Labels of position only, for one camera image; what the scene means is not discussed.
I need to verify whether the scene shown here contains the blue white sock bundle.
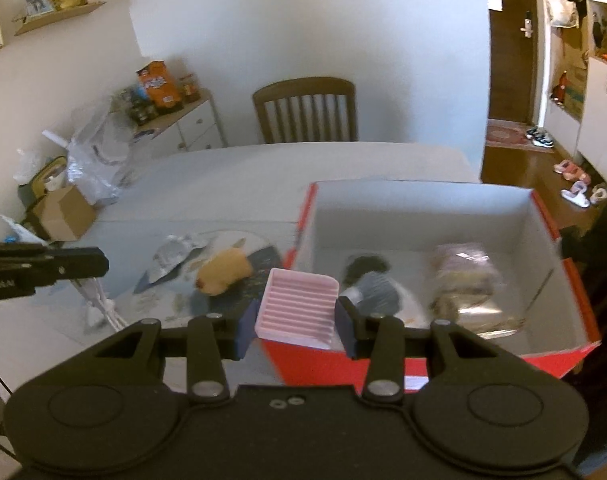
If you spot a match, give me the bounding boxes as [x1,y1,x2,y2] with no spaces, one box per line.
[340,254,429,328]

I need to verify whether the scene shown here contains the yellow pig plush toy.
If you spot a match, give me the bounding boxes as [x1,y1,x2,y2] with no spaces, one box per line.
[195,247,253,297]

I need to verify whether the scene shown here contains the pink soap dish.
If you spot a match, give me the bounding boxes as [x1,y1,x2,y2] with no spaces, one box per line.
[254,268,339,350]

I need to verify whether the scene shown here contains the printed silver foil wrapper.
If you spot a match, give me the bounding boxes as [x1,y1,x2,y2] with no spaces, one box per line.
[146,234,209,285]

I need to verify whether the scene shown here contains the brown cardboard box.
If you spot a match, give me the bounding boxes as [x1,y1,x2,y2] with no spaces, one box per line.
[26,185,96,242]

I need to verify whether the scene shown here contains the white ceramic figurine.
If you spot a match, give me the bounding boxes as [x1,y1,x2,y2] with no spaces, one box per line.
[76,278,125,332]

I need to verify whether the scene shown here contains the silver foil snack packet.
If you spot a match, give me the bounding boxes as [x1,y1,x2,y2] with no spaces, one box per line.
[431,292,525,338]

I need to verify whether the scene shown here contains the red white cardboard box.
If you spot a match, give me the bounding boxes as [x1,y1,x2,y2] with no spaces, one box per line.
[260,179,602,394]

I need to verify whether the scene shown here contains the clear plastic bag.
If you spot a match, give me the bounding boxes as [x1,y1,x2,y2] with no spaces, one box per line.
[67,96,135,205]

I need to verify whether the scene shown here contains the white drawer cabinet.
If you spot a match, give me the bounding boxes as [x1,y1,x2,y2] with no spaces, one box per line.
[134,89,227,159]

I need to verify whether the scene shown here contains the orange snack bag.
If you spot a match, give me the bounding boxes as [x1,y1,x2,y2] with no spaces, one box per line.
[137,61,183,114]

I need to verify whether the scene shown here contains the white slippers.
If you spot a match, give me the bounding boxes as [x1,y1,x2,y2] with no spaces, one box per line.
[561,181,607,209]

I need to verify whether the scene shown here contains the patterned door mat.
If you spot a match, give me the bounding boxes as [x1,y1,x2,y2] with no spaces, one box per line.
[486,118,553,153]

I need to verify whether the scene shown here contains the pink slippers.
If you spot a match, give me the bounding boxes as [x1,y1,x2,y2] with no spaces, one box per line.
[553,159,591,185]

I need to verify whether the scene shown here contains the dark sneakers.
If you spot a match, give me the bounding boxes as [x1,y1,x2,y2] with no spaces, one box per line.
[525,127,555,150]

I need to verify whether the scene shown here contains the brown wooden chair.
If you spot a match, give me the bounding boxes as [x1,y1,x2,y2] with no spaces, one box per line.
[252,77,359,144]

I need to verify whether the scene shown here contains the white shoe cabinet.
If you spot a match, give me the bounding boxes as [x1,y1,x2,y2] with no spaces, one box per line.
[577,58,607,183]

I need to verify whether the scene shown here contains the brown door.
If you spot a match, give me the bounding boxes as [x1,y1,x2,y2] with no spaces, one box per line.
[489,0,537,122]

